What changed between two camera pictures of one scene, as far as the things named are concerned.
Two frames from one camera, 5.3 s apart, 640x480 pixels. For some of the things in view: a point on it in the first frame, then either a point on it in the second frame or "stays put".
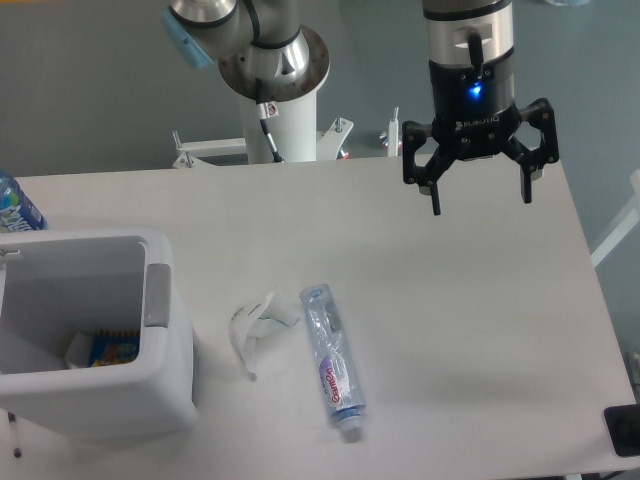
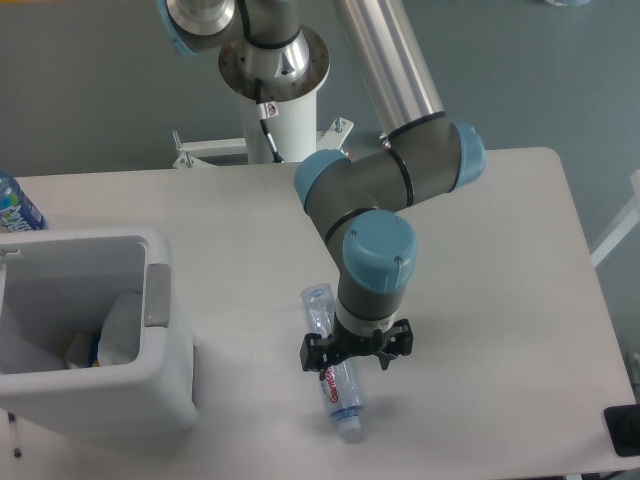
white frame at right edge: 627,224 stays put
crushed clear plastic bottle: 335,355 stays put
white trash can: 55,282 stays put
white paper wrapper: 256,320 -> 121,333
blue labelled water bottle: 18,213 stays put
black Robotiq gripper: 475,116 -> 341,344
